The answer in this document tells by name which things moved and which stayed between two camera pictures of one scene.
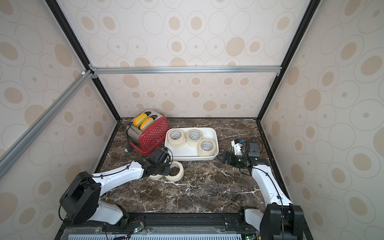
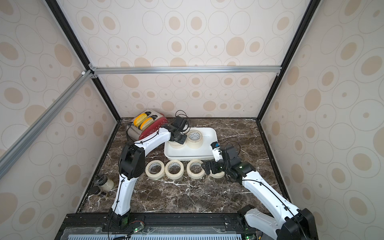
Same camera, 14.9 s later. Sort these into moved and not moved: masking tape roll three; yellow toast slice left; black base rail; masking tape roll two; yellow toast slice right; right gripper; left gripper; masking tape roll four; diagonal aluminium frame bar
Moved: masking tape roll four; left gripper; right gripper
Not moved: yellow toast slice left; masking tape roll three; black base rail; yellow toast slice right; diagonal aluminium frame bar; masking tape roll two
